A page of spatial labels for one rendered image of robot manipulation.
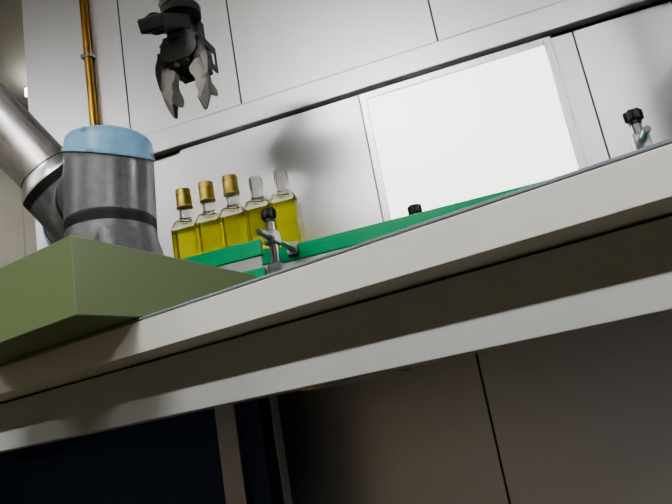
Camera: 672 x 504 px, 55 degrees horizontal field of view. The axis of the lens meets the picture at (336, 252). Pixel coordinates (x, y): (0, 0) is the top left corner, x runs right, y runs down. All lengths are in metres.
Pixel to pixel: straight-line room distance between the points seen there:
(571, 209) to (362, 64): 1.19
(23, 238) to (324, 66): 3.24
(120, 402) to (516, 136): 0.99
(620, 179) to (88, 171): 0.64
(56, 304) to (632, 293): 0.49
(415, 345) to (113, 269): 0.31
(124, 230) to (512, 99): 0.92
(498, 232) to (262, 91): 1.25
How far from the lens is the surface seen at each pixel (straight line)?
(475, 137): 1.44
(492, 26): 1.55
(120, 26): 1.98
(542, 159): 1.42
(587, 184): 0.45
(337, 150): 1.50
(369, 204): 1.44
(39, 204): 1.02
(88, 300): 0.64
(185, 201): 1.46
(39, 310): 0.68
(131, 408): 0.75
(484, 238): 0.46
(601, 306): 0.48
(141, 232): 0.85
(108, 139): 0.89
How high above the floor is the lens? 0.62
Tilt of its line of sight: 14 degrees up
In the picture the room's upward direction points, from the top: 10 degrees counter-clockwise
